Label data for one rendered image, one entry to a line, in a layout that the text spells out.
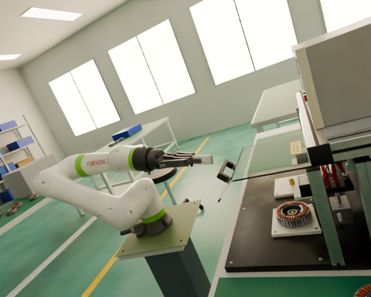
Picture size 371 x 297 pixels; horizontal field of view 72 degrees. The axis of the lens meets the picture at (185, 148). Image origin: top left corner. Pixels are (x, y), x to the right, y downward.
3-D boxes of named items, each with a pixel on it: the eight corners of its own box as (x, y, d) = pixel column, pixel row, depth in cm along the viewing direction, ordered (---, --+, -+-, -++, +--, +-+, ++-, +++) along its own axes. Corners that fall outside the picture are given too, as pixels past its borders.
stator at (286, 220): (277, 230, 86) (274, 221, 85) (278, 210, 96) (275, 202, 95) (313, 227, 81) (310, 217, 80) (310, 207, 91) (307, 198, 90)
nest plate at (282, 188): (274, 198, 107) (274, 195, 106) (275, 181, 120) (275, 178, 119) (314, 192, 100) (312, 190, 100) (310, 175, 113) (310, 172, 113)
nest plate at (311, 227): (272, 237, 86) (271, 234, 85) (274, 211, 99) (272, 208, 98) (321, 233, 79) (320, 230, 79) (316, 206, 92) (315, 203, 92)
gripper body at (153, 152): (159, 164, 100) (180, 164, 96) (147, 172, 93) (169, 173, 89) (156, 145, 98) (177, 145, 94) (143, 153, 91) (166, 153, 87)
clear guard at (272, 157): (218, 202, 72) (211, 184, 71) (232, 165, 93) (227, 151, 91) (351, 182, 58) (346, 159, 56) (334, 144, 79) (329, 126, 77)
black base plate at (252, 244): (226, 272, 82) (224, 267, 81) (249, 178, 137) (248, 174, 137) (411, 269, 61) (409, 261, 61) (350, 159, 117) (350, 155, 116)
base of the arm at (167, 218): (120, 246, 121) (114, 236, 120) (128, 228, 135) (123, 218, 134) (171, 230, 118) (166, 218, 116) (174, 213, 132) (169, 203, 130)
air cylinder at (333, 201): (335, 224, 80) (331, 210, 79) (331, 210, 87) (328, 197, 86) (354, 223, 78) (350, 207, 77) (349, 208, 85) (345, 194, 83)
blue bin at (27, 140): (9, 152, 636) (5, 145, 631) (24, 145, 673) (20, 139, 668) (20, 148, 618) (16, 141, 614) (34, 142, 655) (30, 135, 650)
